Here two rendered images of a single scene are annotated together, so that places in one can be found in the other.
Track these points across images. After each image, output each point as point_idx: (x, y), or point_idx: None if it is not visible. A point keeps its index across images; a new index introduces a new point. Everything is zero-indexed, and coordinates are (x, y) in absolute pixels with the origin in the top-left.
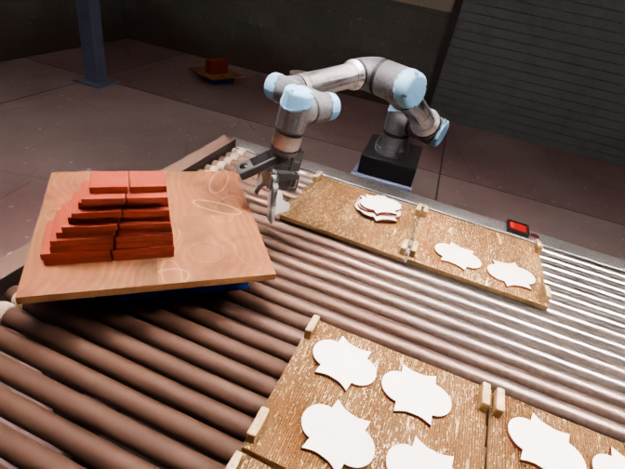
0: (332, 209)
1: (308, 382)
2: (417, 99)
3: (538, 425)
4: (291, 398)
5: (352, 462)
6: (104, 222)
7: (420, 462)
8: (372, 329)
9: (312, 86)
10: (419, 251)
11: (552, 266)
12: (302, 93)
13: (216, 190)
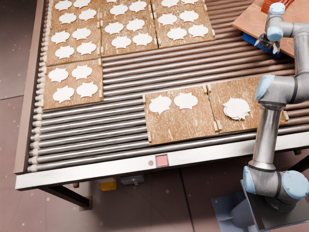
0: (254, 95)
1: (202, 22)
2: (256, 92)
3: (144, 43)
4: (203, 18)
5: (183, 13)
6: None
7: (169, 20)
8: (197, 49)
9: (295, 37)
10: (202, 93)
11: (140, 134)
12: (272, 4)
13: (289, 42)
